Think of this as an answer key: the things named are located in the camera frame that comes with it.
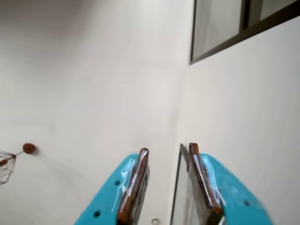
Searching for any dark framed window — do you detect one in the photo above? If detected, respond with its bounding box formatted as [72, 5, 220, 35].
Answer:
[189, 0, 300, 66]

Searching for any wire cage pendant lamp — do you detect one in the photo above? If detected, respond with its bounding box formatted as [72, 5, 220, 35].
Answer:
[0, 150, 24, 186]

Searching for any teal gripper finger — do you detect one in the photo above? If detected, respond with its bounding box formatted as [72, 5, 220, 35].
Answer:
[187, 142, 275, 225]
[74, 147, 150, 225]

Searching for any brown ceiling rose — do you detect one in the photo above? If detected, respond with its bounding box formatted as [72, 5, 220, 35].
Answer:
[22, 143, 36, 154]

